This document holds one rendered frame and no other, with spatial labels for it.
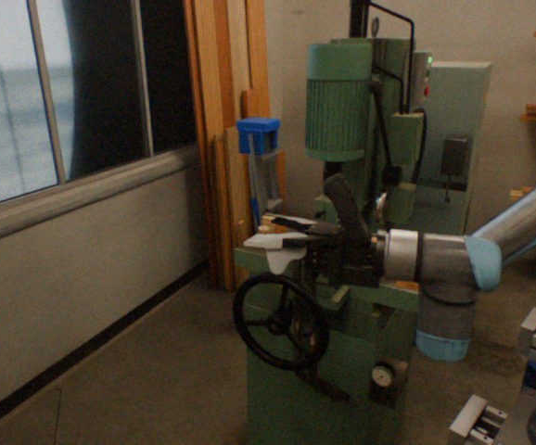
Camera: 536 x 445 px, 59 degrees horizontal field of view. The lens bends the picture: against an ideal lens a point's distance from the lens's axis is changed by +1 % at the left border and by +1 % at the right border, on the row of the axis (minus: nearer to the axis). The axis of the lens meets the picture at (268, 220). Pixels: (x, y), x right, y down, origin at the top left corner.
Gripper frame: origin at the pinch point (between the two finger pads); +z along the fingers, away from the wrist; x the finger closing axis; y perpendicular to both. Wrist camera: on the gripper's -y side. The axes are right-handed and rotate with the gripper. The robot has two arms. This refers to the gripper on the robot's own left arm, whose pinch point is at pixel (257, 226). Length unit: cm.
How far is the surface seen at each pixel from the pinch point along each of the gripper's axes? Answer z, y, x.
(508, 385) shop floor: -79, 104, 152
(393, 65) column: -16, -32, 82
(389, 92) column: -16, -24, 83
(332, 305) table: -7, 32, 47
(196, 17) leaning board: 92, -64, 180
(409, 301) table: -27, 30, 52
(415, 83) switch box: -23, -27, 90
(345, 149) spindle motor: -6, -8, 63
